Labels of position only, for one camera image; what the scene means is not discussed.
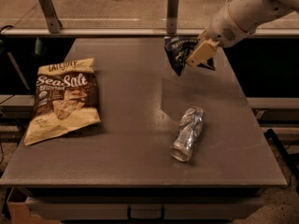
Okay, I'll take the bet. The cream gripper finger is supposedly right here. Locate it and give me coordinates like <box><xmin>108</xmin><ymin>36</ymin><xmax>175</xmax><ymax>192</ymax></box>
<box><xmin>186</xmin><ymin>39</ymin><xmax>219</xmax><ymax>67</ymax></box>

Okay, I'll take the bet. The blue Kettle chip bag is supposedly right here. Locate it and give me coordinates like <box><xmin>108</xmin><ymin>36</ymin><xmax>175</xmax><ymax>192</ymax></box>
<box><xmin>164</xmin><ymin>36</ymin><xmax>215</xmax><ymax>76</ymax></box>

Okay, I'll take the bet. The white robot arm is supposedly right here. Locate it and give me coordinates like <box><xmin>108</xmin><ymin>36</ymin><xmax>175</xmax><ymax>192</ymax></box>
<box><xmin>186</xmin><ymin>0</ymin><xmax>299</xmax><ymax>66</ymax></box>

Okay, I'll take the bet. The crushed silver redbull can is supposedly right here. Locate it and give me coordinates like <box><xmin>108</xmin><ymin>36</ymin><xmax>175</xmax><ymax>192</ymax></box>
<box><xmin>170</xmin><ymin>106</ymin><xmax>205</xmax><ymax>162</ymax></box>

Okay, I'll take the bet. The tan Sea Salt chip bag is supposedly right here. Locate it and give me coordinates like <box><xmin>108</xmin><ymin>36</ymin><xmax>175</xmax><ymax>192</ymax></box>
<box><xmin>24</xmin><ymin>58</ymin><xmax>101</xmax><ymax>146</ymax></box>

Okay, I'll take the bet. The cardboard box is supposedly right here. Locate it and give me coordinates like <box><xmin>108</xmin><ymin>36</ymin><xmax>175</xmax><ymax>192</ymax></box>
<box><xmin>7</xmin><ymin>189</ymin><xmax>60</xmax><ymax>224</ymax></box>

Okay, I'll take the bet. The middle metal bracket post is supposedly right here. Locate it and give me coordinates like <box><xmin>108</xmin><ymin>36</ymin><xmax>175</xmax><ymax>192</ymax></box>
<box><xmin>166</xmin><ymin>0</ymin><xmax>179</xmax><ymax>34</ymax></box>

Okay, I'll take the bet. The metal bracket post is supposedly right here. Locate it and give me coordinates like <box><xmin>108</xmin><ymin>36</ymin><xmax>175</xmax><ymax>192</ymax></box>
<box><xmin>38</xmin><ymin>0</ymin><xmax>62</xmax><ymax>34</ymax></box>
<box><xmin>166</xmin><ymin>0</ymin><xmax>179</xmax><ymax>34</ymax></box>

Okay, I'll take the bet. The grey drawer with handle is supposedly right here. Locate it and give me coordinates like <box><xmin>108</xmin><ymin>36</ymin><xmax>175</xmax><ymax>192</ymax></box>
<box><xmin>25</xmin><ymin>197</ymin><xmax>263</xmax><ymax>221</ymax></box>

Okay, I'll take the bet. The left metal bracket post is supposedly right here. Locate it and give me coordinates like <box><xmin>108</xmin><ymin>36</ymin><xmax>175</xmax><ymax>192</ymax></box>
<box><xmin>38</xmin><ymin>0</ymin><xmax>62</xmax><ymax>34</ymax></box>

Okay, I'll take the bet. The metal rail behind table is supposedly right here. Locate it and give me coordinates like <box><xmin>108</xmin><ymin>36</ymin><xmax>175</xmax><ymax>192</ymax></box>
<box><xmin>2</xmin><ymin>28</ymin><xmax>299</xmax><ymax>38</ymax></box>

